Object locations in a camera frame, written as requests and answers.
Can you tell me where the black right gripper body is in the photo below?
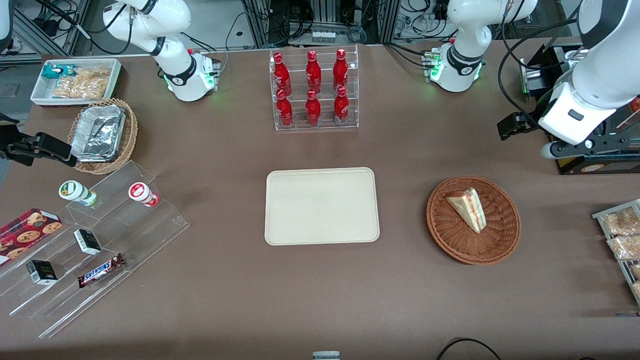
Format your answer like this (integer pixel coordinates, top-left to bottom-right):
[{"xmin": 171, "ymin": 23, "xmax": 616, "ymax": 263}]
[{"xmin": 0, "ymin": 114, "xmax": 24, "ymax": 162}]

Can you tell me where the triangular sandwich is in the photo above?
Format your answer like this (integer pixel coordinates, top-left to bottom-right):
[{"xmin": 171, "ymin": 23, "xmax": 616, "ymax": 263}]
[{"xmin": 445, "ymin": 187, "xmax": 488, "ymax": 235}]

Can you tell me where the light wicker basket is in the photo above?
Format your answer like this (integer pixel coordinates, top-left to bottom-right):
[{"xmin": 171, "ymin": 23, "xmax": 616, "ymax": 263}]
[{"xmin": 67, "ymin": 98, "xmax": 139, "ymax": 176}]

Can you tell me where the round brown wicker basket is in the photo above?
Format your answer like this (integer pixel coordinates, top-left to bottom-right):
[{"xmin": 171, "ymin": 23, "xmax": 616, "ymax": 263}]
[{"xmin": 426, "ymin": 175, "xmax": 522, "ymax": 266}]

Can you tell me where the grey metal snack tray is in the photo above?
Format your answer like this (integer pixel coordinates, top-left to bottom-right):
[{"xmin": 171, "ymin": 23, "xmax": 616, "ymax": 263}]
[{"xmin": 592, "ymin": 198, "xmax": 640, "ymax": 307}]

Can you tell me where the beige plastic serving tray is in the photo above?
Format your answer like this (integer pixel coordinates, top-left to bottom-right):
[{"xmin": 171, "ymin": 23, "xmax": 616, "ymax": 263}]
[{"xmin": 264, "ymin": 167, "xmax": 381, "ymax": 247}]

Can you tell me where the green lid yogurt cup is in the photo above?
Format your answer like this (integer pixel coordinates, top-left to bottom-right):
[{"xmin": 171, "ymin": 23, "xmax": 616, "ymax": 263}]
[{"xmin": 58, "ymin": 180, "xmax": 98, "ymax": 207}]

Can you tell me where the stack of foil trays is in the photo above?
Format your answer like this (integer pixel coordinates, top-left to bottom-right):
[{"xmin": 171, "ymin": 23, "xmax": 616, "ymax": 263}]
[{"xmin": 70, "ymin": 104, "xmax": 126, "ymax": 163}]

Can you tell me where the white rectangular snack bin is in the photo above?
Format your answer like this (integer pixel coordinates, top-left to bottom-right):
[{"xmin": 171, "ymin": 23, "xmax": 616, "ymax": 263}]
[{"xmin": 30, "ymin": 58, "xmax": 124, "ymax": 108}]

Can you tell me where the clear bag of crackers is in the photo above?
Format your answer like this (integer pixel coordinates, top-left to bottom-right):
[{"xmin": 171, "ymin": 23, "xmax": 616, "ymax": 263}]
[{"xmin": 52, "ymin": 67, "xmax": 112, "ymax": 100}]

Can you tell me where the teal snack packet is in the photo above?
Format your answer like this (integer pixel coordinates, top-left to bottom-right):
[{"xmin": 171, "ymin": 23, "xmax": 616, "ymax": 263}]
[{"xmin": 41, "ymin": 64, "xmax": 77, "ymax": 80}]

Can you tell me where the black food warmer appliance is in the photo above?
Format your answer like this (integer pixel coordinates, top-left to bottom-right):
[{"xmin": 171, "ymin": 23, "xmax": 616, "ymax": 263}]
[{"xmin": 519, "ymin": 43, "xmax": 640, "ymax": 175}]

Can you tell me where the red chocolate chip cookie box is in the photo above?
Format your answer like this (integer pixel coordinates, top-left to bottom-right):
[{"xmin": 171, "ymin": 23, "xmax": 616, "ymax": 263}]
[{"xmin": 0, "ymin": 208, "xmax": 64, "ymax": 266}]

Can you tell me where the small black white box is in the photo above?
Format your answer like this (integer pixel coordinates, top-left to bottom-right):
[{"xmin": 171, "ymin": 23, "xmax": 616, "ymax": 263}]
[
  {"xmin": 73, "ymin": 228, "xmax": 102, "ymax": 256},
  {"xmin": 25, "ymin": 259, "xmax": 59, "ymax": 286}
]

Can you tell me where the red lid yogurt cup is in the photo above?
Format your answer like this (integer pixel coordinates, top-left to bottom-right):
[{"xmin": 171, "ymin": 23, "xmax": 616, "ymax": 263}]
[{"xmin": 128, "ymin": 182, "xmax": 160, "ymax": 208}]

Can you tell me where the clear acrylic stepped shelf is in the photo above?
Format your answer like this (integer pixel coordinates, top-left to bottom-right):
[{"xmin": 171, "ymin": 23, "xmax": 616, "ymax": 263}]
[{"xmin": 0, "ymin": 159, "xmax": 191, "ymax": 340}]

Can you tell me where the snickers chocolate bar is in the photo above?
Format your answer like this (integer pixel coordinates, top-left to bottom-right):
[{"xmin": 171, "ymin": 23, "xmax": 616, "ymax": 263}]
[{"xmin": 77, "ymin": 253, "xmax": 126, "ymax": 289}]

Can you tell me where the red cola bottle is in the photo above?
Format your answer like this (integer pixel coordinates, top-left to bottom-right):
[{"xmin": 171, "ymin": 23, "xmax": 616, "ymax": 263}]
[
  {"xmin": 333, "ymin": 86, "xmax": 351, "ymax": 125},
  {"xmin": 305, "ymin": 50, "xmax": 323, "ymax": 94},
  {"xmin": 272, "ymin": 52, "xmax": 293, "ymax": 96},
  {"xmin": 305, "ymin": 89, "xmax": 322, "ymax": 127},
  {"xmin": 333, "ymin": 48, "xmax": 350, "ymax": 91},
  {"xmin": 276, "ymin": 90, "xmax": 295, "ymax": 128}
]

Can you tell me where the clear acrylic bottle rack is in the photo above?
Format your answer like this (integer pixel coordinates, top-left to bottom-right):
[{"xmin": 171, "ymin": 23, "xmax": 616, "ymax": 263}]
[{"xmin": 268, "ymin": 44, "xmax": 360, "ymax": 132}]

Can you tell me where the grey wrist camera black bracket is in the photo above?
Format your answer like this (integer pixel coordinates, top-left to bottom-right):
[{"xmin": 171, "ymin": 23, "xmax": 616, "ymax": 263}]
[{"xmin": 540, "ymin": 133, "xmax": 634, "ymax": 161}]

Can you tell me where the black cable loop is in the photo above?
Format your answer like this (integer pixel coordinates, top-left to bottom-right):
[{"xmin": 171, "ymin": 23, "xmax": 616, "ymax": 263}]
[{"xmin": 435, "ymin": 338, "xmax": 503, "ymax": 360}]

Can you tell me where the aluminium frame rack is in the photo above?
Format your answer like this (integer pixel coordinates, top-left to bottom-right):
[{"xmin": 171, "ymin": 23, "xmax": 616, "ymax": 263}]
[{"xmin": 239, "ymin": 0, "xmax": 402, "ymax": 49}]

